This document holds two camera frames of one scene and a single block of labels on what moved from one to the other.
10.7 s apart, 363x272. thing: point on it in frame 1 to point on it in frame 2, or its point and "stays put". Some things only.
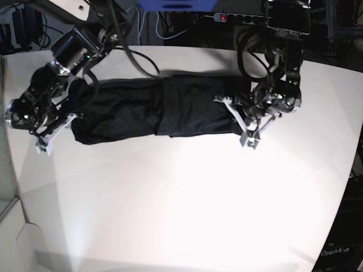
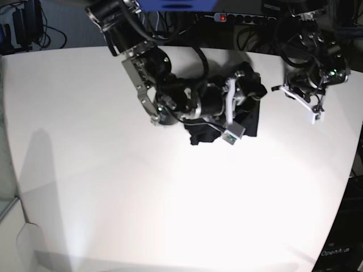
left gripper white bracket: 251,139 to 317,117
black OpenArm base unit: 342,249 stays put
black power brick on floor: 28,24 stays put
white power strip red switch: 237,18 stays put
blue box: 177,5 stays put
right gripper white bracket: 43,144 to 234,130
